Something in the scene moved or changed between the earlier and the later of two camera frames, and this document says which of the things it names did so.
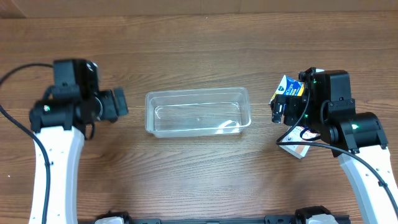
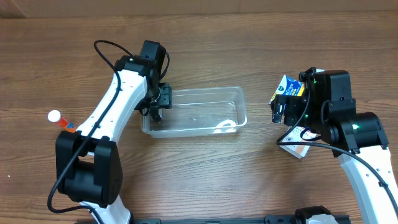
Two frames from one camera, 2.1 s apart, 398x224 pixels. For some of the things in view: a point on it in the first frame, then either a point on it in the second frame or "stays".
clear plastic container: [185, 112] stays
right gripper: [278, 107] stays
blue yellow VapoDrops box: [289, 87] stays
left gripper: [119, 101] → [165, 97]
